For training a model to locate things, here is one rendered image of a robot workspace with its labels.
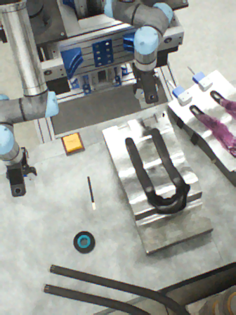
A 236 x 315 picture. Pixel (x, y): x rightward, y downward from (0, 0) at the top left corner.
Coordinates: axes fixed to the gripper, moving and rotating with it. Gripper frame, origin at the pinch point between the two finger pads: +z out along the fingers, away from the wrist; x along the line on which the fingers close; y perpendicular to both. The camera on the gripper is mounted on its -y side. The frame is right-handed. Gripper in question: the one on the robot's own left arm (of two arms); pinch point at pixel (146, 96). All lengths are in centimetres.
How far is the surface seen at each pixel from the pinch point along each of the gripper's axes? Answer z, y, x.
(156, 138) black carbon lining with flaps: 6.8, -15.1, 0.2
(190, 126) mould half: 8.4, -13.6, -14.4
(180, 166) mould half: 4.9, -29.4, -4.8
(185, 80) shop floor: 95, 54, -43
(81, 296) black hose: 9, -65, 42
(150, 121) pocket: 8.7, -6.7, -0.1
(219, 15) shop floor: 95, 95, -80
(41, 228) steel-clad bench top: 15, -36, 52
